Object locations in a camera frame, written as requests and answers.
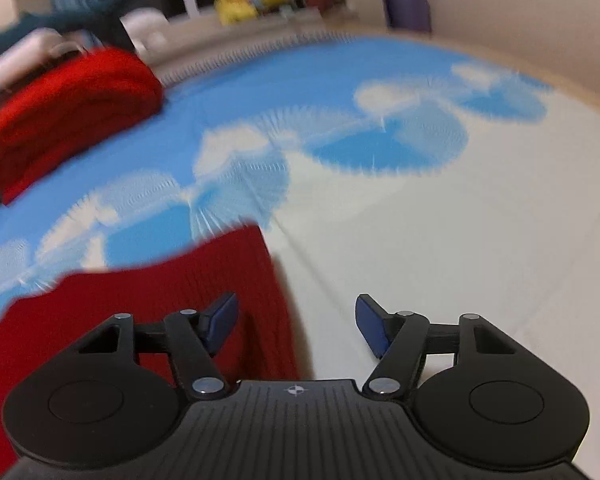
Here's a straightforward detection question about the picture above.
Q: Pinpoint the dark red knit sweater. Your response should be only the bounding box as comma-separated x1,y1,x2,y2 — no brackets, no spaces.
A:
0,223,301,480

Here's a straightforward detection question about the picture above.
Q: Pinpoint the blue white patterned bedsheet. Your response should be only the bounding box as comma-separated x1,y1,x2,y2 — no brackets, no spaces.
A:
0,37,600,479

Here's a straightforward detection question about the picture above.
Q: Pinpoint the folded red knit garment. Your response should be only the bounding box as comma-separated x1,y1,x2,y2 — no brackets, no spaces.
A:
0,48,164,205

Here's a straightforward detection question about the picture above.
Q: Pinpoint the folded beige blanket stack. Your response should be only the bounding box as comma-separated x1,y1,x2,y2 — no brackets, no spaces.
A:
0,28,86,109

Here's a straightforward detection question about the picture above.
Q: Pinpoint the purple box by wall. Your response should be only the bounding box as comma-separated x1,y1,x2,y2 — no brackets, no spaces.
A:
382,0,432,34

